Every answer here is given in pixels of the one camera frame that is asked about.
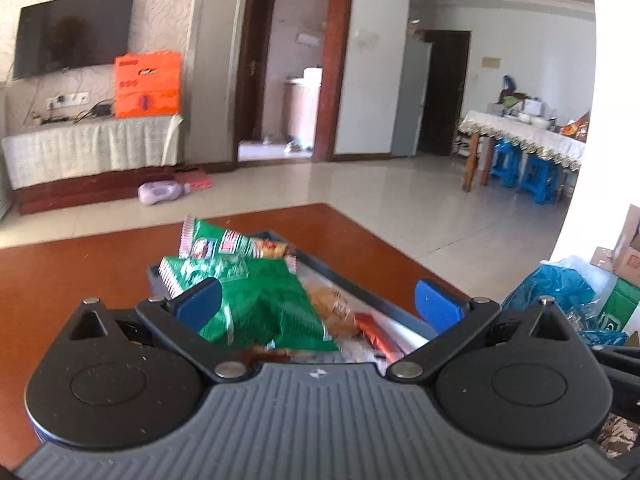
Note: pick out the camouflage cloth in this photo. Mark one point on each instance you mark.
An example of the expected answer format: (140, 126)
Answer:
(620, 445)

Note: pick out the green snack packet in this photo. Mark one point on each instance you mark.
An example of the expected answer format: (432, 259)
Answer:
(270, 305)
(215, 235)

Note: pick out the grey refrigerator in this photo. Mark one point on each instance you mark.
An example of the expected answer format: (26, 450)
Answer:
(412, 100)

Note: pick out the wooden kitchen cabinet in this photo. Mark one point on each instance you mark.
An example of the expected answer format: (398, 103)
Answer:
(300, 110)

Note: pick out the dark wooden door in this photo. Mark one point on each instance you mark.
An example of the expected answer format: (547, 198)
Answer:
(447, 95)

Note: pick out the blue plastic bag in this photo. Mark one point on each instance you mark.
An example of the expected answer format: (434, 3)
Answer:
(550, 285)

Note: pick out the orange snack bags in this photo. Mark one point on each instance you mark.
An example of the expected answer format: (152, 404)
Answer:
(575, 127)

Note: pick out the black wall television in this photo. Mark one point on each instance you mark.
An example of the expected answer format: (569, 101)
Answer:
(75, 35)

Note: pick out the orange cardboard box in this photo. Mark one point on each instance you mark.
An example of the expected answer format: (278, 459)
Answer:
(147, 85)

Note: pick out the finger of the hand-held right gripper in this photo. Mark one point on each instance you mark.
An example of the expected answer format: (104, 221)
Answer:
(622, 380)

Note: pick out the pink floor mat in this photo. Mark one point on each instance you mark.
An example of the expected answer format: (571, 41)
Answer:
(195, 180)

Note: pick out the red snack packet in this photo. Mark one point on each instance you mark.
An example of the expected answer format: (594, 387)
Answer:
(380, 337)

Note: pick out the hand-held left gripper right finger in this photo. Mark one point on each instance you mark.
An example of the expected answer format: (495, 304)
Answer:
(435, 305)

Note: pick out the purple plastic bottle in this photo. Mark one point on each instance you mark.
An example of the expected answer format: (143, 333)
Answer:
(160, 194)

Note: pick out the brown cardboard box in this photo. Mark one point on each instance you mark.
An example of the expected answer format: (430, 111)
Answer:
(630, 255)

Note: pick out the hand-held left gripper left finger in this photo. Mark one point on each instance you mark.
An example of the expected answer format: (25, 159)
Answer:
(200, 302)

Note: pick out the white wall socket strip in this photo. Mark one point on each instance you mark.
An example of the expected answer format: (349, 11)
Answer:
(67, 100)

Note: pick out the white slipper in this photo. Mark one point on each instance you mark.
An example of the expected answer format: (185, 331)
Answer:
(293, 146)

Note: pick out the green cardboard box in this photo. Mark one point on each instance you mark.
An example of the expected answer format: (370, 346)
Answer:
(617, 305)

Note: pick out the brown snack packet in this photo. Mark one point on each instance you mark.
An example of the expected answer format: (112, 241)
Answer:
(330, 310)

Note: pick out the cloth-covered tv cabinet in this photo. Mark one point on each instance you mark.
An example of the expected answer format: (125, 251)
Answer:
(75, 150)

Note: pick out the wooden dining table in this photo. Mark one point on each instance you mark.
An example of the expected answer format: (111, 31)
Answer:
(467, 170)

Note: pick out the dining table with lace cloth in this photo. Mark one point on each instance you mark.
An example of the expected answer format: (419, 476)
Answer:
(520, 132)

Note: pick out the wooden television cabinet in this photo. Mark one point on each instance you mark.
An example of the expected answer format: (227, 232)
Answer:
(75, 195)

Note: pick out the wooden door frame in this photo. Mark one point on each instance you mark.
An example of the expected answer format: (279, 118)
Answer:
(340, 60)

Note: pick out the white wall appliance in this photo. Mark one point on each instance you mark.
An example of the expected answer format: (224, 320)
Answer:
(307, 39)

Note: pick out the grey cardboard box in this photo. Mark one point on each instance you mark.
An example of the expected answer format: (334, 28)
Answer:
(390, 295)

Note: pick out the black router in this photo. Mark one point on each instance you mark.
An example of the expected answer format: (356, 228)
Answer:
(102, 110)

